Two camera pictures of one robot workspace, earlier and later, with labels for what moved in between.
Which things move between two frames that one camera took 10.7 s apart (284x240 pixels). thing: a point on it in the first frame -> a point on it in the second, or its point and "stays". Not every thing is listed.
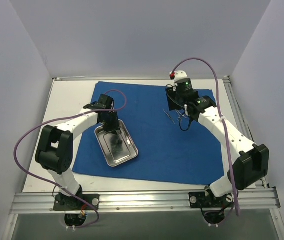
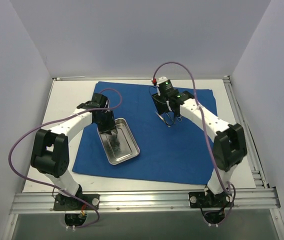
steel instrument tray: (118, 148) stays
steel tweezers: (128, 142) -> (158, 114)
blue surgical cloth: (166, 153) stays
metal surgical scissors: (180, 119) stays
